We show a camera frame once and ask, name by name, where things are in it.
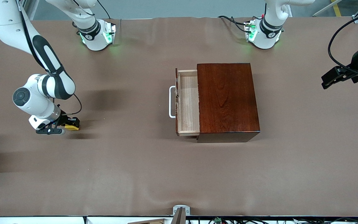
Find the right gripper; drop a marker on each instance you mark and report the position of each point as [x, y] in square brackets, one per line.
[62, 118]

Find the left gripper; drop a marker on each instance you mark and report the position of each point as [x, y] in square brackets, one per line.
[357, 60]

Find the yellow cube block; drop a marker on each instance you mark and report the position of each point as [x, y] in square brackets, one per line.
[72, 127]

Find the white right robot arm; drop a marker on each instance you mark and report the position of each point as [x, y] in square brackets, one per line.
[3, 18]

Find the dark wooden drawer cabinet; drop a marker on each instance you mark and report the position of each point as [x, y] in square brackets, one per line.
[228, 99]

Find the brown table cover sheet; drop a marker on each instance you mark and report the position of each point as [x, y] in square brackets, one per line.
[135, 171]

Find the light wooden board piece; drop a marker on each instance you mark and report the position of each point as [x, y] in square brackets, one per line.
[148, 221]

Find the green connector plug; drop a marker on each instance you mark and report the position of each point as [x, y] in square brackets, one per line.
[218, 220]

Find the white table edge rail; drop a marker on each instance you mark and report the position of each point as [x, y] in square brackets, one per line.
[42, 221]

